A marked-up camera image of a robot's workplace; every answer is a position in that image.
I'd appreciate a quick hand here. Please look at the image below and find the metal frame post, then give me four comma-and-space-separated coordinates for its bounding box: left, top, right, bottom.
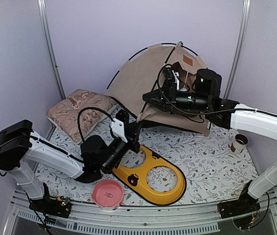
224, 0, 251, 99
37, 0, 66, 99

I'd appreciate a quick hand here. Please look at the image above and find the pink pet bowl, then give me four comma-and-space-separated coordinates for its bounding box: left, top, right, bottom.
92, 180, 124, 211

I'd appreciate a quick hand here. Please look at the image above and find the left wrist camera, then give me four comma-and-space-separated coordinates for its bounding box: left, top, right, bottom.
110, 109, 129, 143

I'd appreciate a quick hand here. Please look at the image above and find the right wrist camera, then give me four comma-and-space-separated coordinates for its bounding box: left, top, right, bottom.
162, 67, 180, 90

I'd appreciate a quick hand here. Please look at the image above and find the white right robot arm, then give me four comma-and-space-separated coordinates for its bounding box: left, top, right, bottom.
142, 65, 277, 213

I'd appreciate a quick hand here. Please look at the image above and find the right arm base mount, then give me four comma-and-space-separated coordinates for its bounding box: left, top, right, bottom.
217, 180, 260, 230

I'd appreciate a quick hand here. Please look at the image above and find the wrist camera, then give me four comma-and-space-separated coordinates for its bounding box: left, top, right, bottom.
162, 67, 180, 90
110, 109, 129, 143

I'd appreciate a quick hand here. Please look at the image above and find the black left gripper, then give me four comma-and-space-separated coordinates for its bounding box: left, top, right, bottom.
102, 120, 143, 174

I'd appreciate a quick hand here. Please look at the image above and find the yellow double bowl holder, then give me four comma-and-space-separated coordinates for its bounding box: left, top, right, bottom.
113, 145, 186, 206

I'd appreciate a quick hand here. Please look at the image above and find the left metal frame post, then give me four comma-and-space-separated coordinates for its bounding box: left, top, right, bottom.
37, 0, 66, 99

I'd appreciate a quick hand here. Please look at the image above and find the right metal frame post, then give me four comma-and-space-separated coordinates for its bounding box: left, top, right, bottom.
224, 0, 251, 99

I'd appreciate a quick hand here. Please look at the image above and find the beige fabric pet tent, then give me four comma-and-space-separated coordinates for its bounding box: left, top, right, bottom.
104, 42, 212, 137

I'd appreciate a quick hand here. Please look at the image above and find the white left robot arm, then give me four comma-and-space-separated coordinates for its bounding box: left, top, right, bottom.
0, 118, 142, 212

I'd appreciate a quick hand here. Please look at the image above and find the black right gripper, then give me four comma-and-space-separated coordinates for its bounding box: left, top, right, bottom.
144, 82, 211, 114

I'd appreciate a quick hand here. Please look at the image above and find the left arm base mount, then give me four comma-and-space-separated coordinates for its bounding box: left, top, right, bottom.
29, 183, 72, 218

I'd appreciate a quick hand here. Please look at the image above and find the front aluminium rail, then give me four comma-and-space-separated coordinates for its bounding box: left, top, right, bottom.
3, 190, 277, 235

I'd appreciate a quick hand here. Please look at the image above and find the brown patterned pillow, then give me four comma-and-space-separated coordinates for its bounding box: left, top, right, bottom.
47, 89, 117, 143

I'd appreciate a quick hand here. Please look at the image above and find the black tent pole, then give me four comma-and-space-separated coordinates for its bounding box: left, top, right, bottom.
138, 43, 177, 117
106, 42, 207, 96

